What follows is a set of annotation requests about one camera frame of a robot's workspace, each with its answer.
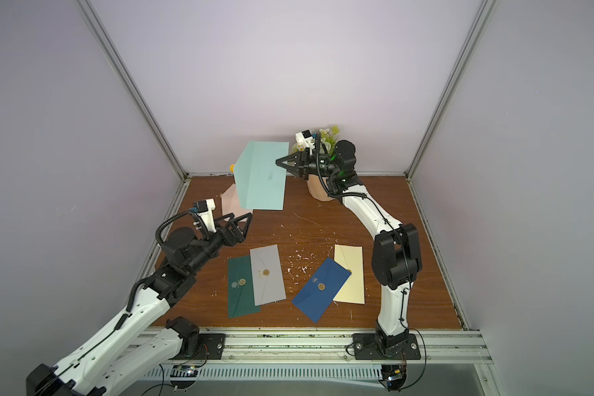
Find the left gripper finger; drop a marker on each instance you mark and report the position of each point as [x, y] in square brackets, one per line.
[242, 225]
[227, 219]

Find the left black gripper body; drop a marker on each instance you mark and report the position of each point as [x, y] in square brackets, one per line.
[228, 241]

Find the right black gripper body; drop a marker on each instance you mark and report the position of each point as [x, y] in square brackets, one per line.
[304, 163]

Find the pink envelope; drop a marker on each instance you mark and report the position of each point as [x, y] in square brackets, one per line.
[230, 203]

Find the mint green envelope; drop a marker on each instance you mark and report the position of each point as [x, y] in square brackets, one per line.
[260, 183]

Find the grey envelope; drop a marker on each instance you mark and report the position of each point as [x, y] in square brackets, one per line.
[267, 277]

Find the dark green envelope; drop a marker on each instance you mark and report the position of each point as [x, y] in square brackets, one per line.
[240, 288]

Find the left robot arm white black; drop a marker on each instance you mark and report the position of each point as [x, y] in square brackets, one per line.
[101, 366]

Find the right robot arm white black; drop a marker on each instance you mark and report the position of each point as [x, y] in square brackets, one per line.
[396, 255]

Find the cream yellow envelope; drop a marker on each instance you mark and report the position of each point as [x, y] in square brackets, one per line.
[353, 290]

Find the navy blue envelope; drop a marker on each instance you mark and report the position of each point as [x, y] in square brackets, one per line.
[320, 290]

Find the artificial green flower plant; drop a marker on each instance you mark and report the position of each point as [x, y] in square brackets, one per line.
[328, 139]

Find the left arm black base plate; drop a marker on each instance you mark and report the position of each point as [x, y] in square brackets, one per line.
[202, 346]

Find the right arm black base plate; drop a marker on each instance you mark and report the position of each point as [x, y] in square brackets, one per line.
[374, 346]

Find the aluminium rail frame front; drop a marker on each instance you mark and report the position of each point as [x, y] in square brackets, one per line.
[293, 346]

